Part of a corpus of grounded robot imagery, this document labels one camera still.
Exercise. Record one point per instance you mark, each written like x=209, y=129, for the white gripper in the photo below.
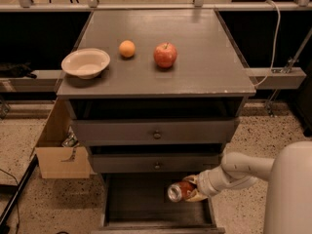
x=206, y=182

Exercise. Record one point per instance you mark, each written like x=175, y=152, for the red coke can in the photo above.
x=179, y=191

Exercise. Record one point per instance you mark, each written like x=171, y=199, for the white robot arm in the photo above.
x=288, y=208

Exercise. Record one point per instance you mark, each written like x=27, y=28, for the open bottom grey drawer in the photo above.
x=138, y=203

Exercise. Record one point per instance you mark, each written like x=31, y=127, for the grey drawer cabinet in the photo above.
x=206, y=82

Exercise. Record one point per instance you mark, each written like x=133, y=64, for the middle grey drawer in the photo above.
x=152, y=163

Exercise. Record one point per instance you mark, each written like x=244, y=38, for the top grey drawer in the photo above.
x=143, y=132

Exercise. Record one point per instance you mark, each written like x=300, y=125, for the red apple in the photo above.
x=165, y=55

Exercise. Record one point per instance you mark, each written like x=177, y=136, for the cardboard box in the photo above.
x=58, y=157

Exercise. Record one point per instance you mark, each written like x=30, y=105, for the orange fruit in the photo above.
x=127, y=49

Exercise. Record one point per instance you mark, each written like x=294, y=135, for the white bowl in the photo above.
x=86, y=63

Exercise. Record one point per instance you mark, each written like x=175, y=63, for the black pole on floor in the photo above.
x=15, y=192

